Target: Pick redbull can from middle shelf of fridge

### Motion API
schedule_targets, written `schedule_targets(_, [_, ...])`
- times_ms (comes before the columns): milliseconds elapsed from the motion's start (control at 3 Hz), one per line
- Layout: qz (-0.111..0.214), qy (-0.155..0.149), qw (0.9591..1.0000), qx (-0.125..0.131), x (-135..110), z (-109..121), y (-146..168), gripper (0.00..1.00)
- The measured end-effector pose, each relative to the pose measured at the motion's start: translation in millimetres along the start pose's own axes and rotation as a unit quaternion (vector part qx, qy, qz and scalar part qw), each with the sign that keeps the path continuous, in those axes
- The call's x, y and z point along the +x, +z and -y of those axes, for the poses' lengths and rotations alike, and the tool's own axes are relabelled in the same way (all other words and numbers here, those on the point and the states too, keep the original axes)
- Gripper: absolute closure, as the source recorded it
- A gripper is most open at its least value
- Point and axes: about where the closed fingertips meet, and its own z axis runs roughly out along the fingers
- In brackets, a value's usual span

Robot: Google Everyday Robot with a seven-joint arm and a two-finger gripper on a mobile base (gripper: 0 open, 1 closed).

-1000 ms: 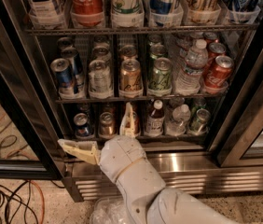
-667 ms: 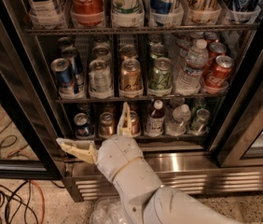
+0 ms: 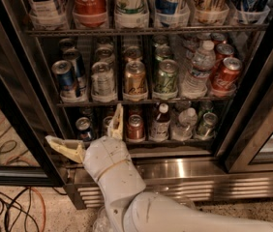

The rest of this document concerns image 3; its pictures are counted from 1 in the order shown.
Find white silver can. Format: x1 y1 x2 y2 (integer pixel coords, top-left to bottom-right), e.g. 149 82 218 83
91 62 115 96
95 47 115 68

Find clear plastic bag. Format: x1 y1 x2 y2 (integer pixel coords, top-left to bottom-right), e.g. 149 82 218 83
92 195 197 232

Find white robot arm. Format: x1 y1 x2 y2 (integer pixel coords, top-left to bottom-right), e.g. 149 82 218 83
45 104 273 232

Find red coca-cola can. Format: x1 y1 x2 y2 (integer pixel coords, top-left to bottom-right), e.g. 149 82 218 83
211 57 242 91
209 43 234 79
210 33 228 45

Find front white silver can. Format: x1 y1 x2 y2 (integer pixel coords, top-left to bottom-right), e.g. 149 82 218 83
91 62 115 96

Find orange cable on floor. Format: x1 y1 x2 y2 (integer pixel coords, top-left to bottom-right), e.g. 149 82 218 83
29 186 47 232

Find stainless steel glass-door fridge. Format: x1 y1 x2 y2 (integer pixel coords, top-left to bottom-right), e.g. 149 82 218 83
0 0 273 209

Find gold can bottom shelf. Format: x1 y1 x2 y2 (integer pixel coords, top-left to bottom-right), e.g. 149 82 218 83
102 116 112 135

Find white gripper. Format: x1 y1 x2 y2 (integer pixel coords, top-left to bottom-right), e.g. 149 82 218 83
45 102 133 182

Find green can bottom shelf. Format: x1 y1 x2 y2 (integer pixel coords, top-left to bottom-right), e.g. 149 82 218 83
196 112 218 139

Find front red coca-cola can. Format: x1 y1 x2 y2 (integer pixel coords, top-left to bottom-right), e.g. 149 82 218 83
211 57 242 91

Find front gold can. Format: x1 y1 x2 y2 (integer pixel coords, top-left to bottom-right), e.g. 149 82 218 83
124 61 146 95

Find blue redbull can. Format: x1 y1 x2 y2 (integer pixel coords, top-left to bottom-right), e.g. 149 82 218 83
51 60 80 99
63 48 87 89

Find blue pepsi can bottom shelf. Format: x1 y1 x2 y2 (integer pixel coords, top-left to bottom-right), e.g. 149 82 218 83
76 117 95 142

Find black cables on floor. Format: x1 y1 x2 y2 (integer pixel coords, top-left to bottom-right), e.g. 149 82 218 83
0 186 43 232

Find rear red coca-cola can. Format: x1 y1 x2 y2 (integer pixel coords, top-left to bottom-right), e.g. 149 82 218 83
210 33 228 45

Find rear redbull can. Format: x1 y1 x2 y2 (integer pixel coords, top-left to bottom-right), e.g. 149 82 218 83
58 38 76 52

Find front green can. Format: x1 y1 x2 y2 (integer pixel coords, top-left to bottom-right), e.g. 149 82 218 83
154 59 178 94

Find coca-cola bottle top shelf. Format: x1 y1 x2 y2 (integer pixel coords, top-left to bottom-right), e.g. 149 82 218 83
75 0 106 28

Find dark juice bottle white cap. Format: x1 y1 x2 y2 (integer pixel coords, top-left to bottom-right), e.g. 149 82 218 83
150 102 170 142

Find water bottle bottom shelf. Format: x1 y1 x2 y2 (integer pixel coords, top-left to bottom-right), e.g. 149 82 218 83
170 107 197 141

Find front clear water bottle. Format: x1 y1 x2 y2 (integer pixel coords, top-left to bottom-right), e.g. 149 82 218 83
183 41 216 97

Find red can bottom shelf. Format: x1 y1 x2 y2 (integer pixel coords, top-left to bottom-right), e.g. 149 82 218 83
127 114 144 140

